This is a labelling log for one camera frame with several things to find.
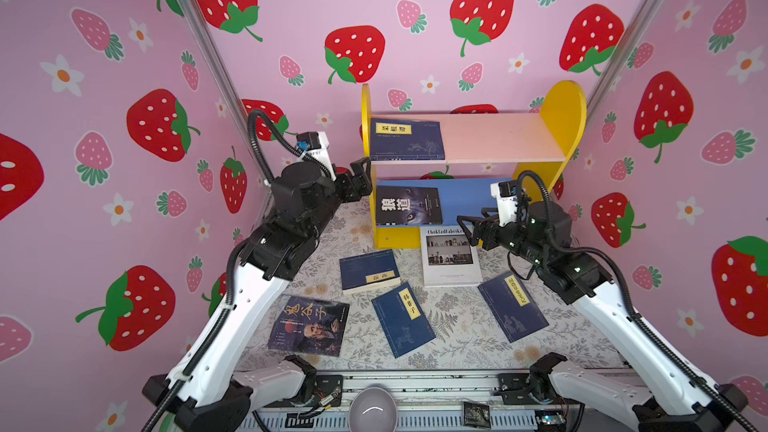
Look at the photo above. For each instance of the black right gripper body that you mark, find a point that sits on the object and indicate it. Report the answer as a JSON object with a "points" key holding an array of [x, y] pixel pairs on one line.
{"points": [[510, 239]]}

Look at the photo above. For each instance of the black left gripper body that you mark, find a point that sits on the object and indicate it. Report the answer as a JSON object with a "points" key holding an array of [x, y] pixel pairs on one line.
{"points": [[332, 198]]}

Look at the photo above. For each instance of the black wolf cover book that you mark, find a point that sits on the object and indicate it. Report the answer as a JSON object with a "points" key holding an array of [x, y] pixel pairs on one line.
{"points": [[407, 206]]}

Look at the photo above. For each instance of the dark blue thick book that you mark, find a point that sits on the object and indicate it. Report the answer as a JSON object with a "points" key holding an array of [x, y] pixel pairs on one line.
{"points": [[406, 140]]}

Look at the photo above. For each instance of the blue book yellow label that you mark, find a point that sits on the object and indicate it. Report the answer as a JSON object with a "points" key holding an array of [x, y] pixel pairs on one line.
{"points": [[403, 321]]}

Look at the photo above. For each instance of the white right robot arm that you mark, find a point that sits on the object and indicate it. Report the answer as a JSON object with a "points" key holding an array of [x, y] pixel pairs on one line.
{"points": [[676, 395]]}

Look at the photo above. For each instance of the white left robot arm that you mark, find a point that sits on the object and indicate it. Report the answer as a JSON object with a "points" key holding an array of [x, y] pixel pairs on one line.
{"points": [[201, 392]]}

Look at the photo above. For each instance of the blue book under stack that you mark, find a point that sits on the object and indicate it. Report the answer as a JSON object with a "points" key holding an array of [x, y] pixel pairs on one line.
{"points": [[368, 271]]}

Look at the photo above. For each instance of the navy book right side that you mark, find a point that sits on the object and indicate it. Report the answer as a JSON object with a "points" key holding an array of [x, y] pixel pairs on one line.
{"points": [[511, 305]]}

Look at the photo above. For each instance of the white photo cover book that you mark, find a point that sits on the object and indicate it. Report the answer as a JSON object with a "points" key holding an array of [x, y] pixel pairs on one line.
{"points": [[448, 258]]}

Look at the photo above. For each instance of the yellow wooden bookshelf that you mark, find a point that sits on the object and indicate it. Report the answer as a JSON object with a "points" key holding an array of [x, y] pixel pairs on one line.
{"points": [[543, 143]]}

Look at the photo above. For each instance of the dark portrait cover book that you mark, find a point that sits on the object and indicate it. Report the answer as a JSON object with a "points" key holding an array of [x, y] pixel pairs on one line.
{"points": [[310, 326]]}

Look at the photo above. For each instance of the small black circuit board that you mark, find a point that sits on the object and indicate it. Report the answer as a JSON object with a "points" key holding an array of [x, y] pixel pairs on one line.
{"points": [[476, 415]]}

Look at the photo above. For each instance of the grey bowl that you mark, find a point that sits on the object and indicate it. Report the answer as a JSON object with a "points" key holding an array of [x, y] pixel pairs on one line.
{"points": [[373, 410]]}

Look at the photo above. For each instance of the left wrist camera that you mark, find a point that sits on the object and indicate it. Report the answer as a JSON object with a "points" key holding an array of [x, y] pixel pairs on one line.
{"points": [[314, 144]]}

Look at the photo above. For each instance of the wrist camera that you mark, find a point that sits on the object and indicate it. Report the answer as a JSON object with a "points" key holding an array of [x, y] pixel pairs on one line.
{"points": [[314, 144], [505, 194]]}

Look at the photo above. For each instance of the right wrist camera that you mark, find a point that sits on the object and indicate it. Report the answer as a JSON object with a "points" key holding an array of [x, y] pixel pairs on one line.
{"points": [[505, 194]]}

